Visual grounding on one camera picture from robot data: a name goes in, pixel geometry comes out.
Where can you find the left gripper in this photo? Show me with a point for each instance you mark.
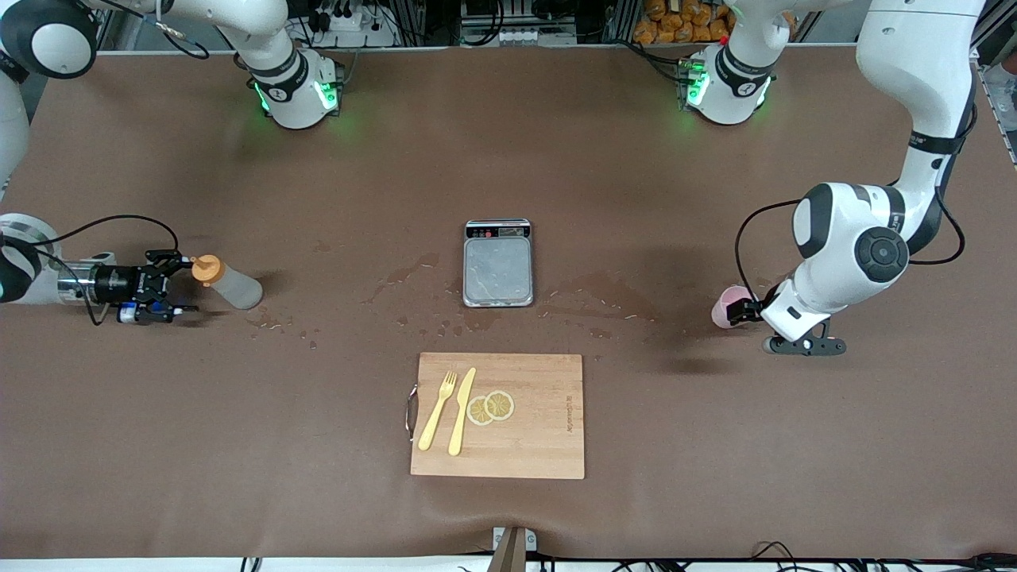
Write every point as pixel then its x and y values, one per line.
pixel 750 311

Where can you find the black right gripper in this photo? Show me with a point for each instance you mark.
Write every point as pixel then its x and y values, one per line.
pixel 119 283

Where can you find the pink plastic cup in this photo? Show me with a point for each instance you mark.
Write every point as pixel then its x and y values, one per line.
pixel 721 311

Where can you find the sauce bottle with orange cap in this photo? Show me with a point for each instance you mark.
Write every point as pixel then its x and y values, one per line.
pixel 234 286

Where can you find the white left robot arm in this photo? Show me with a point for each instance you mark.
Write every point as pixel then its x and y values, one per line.
pixel 914 48

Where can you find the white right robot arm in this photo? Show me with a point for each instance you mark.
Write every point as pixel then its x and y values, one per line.
pixel 294 87

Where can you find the wooden cutting board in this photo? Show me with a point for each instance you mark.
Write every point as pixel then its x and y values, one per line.
pixel 540 429

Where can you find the silver kitchen scale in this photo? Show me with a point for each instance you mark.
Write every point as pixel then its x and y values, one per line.
pixel 498 270

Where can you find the lemon slice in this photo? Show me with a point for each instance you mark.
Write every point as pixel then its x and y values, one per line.
pixel 478 411
pixel 500 405

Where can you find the brown table cover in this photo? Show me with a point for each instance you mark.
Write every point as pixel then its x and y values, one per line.
pixel 508 159

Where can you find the yellow plastic fork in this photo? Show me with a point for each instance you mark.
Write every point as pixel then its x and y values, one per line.
pixel 435 417

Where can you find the yellow plastic knife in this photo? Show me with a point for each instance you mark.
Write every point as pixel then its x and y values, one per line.
pixel 461 413

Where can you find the orange snack packets pile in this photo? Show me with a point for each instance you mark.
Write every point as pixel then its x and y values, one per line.
pixel 667 20

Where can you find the white power strip with plugs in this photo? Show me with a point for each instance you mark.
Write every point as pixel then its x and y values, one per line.
pixel 349 22

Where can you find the aluminium frame post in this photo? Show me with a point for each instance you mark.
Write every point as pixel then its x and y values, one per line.
pixel 1003 95

